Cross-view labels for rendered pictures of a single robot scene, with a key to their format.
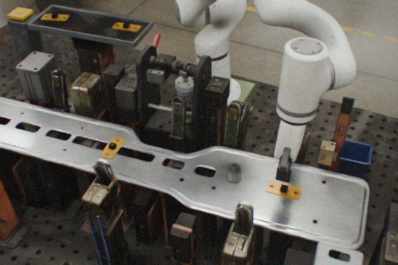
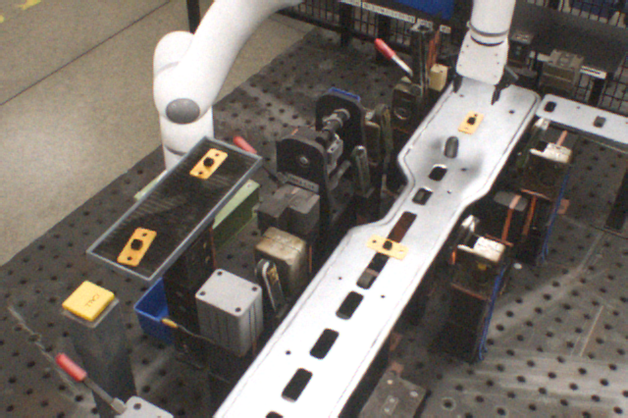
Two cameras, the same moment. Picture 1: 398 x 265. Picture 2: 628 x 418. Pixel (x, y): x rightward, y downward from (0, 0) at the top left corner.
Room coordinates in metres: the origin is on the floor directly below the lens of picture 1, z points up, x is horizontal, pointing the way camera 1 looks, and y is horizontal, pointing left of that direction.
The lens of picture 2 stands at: (0.93, 1.39, 2.25)
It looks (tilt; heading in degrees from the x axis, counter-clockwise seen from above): 45 degrees down; 278
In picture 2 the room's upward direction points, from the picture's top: 1 degrees clockwise
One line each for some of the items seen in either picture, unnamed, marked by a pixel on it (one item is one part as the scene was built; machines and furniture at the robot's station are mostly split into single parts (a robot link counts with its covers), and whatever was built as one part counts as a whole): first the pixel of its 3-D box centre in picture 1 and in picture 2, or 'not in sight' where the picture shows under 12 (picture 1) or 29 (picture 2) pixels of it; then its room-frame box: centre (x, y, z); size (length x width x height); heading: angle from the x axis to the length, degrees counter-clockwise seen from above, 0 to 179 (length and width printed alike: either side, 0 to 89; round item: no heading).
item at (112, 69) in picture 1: (121, 120); (275, 271); (1.18, 0.25, 0.90); 0.05 x 0.05 x 0.40; 70
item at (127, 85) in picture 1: (137, 131); (296, 258); (1.14, 0.20, 0.89); 0.13 x 0.11 x 0.38; 160
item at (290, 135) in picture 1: (293, 129); (484, 53); (0.78, -0.20, 1.20); 0.10 x 0.07 x 0.11; 160
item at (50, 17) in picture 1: (55, 16); (136, 244); (1.38, 0.45, 1.17); 0.08 x 0.04 x 0.01; 82
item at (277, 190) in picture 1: (283, 188); (471, 121); (0.78, -0.20, 1.01); 0.08 x 0.04 x 0.01; 70
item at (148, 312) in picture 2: not in sight; (166, 312); (1.43, 0.28, 0.74); 0.11 x 0.10 x 0.09; 70
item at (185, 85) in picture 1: (176, 125); (322, 202); (1.10, 0.07, 0.94); 0.18 x 0.13 x 0.49; 70
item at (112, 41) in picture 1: (90, 25); (180, 204); (1.34, 0.34, 1.16); 0.37 x 0.14 x 0.02; 70
